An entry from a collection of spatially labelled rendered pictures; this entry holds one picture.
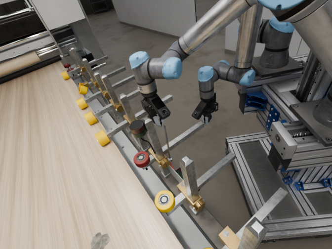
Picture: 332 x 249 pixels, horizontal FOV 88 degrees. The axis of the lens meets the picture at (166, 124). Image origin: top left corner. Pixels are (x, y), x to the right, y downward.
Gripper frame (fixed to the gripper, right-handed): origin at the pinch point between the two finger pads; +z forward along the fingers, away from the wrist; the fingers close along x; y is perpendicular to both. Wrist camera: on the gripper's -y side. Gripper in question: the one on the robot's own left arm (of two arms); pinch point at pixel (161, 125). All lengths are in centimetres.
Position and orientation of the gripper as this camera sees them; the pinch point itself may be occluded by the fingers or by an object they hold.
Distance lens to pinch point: 85.7
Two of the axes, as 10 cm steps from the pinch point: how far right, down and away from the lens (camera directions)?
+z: 2.0, 7.2, 6.7
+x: -8.0, 5.1, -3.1
